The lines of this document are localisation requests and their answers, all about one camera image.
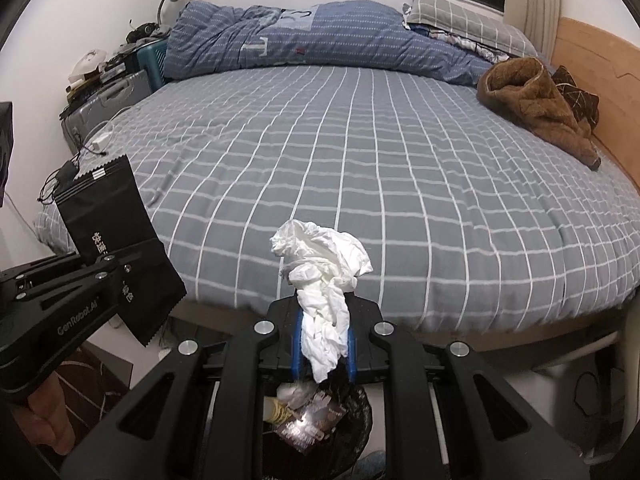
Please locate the dark patterned cushion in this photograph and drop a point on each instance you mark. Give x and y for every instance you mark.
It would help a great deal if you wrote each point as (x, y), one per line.
(580, 97)

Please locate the grey checked bed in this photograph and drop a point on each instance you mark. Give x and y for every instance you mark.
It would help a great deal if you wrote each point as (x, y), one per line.
(350, 160)

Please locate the trash bin with black bag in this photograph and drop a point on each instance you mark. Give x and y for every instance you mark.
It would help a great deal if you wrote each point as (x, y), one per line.
(360, 420)

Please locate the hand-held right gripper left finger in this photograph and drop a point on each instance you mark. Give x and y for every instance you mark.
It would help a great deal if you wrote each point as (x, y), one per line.
(296, 355)

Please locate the black headphones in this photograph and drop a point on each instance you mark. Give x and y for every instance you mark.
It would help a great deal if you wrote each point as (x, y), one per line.
(142, 32)

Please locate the grey checked pillow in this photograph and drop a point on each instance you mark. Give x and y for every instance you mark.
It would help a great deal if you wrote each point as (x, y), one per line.
(465, 20)

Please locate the striped patterned cloth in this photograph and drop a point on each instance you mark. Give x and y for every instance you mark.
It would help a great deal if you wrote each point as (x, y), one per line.
(480, 47)

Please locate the black monitor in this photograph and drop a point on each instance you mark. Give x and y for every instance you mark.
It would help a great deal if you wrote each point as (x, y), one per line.
(5, 155)

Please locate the blue striped quilt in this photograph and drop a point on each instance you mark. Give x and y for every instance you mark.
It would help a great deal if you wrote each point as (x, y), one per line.
(325, 40)

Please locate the black foil packet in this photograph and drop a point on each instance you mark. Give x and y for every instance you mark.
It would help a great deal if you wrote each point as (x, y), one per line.
(110, 210)

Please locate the person's left hand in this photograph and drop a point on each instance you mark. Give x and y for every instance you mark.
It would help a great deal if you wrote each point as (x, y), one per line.
(42, 420)

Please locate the white tissue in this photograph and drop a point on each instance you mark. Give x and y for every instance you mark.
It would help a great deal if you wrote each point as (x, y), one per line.
(320, 260)

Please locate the white charger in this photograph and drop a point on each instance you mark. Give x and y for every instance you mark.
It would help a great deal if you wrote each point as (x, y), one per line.
(100, 141)

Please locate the grey suitcase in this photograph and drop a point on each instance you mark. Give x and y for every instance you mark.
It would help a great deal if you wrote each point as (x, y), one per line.
(105, 105)

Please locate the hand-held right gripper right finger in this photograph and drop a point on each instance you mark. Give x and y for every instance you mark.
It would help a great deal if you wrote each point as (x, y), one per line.
(352, 360)

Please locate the white rounded object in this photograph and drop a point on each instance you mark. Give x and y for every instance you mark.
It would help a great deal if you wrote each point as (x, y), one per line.
(87, 65)

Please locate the beige curtain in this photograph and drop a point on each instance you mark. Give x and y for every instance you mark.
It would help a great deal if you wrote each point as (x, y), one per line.
(532, 5)

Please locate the teal plastic stool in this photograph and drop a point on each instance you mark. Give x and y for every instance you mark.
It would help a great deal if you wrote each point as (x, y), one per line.
(152, 65)

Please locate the brown fleece garment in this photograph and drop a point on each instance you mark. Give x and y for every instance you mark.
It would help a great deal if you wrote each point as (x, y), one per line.
(535, 105)

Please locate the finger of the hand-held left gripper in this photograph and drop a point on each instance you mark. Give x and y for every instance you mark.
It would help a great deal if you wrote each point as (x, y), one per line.
(100, 272)
(40, 270)

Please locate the wooden headboard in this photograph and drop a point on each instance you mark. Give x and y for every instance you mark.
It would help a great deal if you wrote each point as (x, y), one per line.
(610, 70)

